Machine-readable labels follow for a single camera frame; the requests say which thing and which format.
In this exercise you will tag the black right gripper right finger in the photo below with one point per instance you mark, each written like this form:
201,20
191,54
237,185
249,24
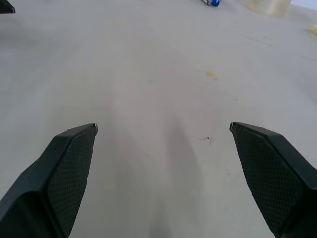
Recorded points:
272,173

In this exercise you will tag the black pointed right gripper left finger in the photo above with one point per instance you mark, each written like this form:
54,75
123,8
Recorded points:
6,7

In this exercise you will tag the clear plastic container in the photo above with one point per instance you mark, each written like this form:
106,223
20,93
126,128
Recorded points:
268,6

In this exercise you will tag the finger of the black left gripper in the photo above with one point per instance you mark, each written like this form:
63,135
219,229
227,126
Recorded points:
52,178

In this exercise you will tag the yellow object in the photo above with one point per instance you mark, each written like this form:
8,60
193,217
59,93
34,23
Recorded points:
313,29

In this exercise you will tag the blue and grey object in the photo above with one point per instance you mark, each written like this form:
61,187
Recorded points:
213,2

